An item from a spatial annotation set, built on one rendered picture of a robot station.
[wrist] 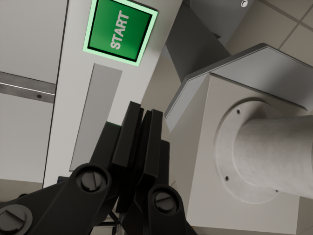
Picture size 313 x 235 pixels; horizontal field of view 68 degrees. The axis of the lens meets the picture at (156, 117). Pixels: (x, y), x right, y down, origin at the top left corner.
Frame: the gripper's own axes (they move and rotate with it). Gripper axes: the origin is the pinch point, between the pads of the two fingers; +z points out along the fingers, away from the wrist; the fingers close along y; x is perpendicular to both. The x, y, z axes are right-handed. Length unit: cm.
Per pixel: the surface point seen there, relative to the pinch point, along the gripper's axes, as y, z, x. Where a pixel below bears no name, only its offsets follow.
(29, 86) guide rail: -15.8, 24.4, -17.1
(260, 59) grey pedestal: 19.6, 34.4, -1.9
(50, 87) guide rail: -13.2, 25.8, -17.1
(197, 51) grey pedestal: 13, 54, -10
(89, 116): -4.3, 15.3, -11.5
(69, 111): -6.5, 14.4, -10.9
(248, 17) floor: 46, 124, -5
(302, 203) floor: 230, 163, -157
